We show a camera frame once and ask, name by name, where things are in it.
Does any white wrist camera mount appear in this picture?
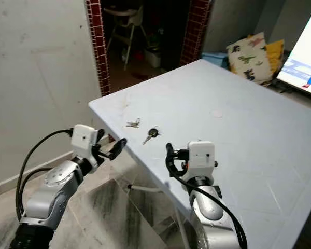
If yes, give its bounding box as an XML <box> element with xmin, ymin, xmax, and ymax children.
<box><xmin>72</xmin><ymin>124</ymin><xmax>99</xmax><ymax>159</ymax></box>
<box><xmin>188</xmin><ymin>140</ymin><xmax>217</xmax><ymax>179</ymax></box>

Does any long black left arm cable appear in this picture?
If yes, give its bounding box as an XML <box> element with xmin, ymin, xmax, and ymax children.
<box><xmin>18</xmin><ymin>128</ymin><xmax>75</xmax><ymax>224</ymax></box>

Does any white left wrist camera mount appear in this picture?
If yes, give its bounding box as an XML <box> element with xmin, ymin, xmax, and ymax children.
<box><xmin>72</xmin><ymin>124</ymin><xmax>99</xmax><ymax>159</ymax></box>

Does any white high chair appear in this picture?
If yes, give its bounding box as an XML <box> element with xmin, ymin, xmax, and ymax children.
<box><xmin>104</xmin><ymin>4</ymin><xmax>146</xmax><ymax>71</ymax></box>

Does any white printed board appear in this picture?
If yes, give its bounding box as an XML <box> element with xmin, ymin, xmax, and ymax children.
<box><xmin>276</xmin><ymin>15</ymin><xmax>311</xmax><ymax>99</ymax></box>

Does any yellow pillow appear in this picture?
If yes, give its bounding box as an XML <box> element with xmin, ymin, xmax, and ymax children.
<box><xmin>265</xmin><ymin>39</ymin><xmax>286</xmax><ymax>73</ymax></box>

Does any dinosaur print pillow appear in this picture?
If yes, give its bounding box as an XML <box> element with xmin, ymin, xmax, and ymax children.
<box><xmin>227</xmin><ymin>32</ymin><xmax>273</xmax><ymax>84</ymax></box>

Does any pale blue plastic table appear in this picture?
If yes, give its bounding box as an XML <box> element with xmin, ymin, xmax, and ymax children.
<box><xmin>88</xmin><ymin>59</ymin><xmax>311</xmax><ymax>249</ymax></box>

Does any short black left arm cable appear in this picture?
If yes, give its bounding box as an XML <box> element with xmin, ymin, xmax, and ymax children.
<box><xmin>21</xmin><ymin>167</ymin><xmax>56</xmax><ymax>221</ymax></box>

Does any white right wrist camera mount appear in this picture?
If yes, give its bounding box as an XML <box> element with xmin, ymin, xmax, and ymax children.
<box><xmin>188</xmin><ymin>140</ymin><xmax>217</xmax><ymax>179</ymax></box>

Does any blue box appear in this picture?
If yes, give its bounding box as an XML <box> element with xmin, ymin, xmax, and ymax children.
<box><xmin>201</xmin><ymin>51</ymin><xmax>230</xmax><ymax>65</ymax></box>

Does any red tiled door post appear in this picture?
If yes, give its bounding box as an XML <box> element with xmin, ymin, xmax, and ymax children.
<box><xmin>85</xmin><ymin>0</ymin><xmax>110</xmax><ymax>96</ymax></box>
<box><xmin>179</xmin><ymin>0</ymin><xmax>212</xmax><ymax>67</ymax></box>

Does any white plastic container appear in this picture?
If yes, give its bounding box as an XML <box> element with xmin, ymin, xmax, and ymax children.
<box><xmin>144</xmin><ymin>48</ymin><xmax>162</xmax><ymax>69</ymax></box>

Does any silver key bunch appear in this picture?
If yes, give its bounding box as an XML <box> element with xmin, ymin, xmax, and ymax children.
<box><xmin>124</xmin><ymin>118</ymin><xmax>141</xmax><ymax>128</ymax></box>

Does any white table leg frame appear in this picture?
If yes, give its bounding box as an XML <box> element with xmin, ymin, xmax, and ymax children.
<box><xmin>127</xmin><ymin>183</ymin><xmax>192</xmax><ymax>249</ymax></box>

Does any black-headed key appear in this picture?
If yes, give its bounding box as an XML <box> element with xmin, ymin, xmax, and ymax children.
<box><xmin>143</xmin><ymin>127</ymin><xmax>160</xmax><ymax>145</ymax></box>

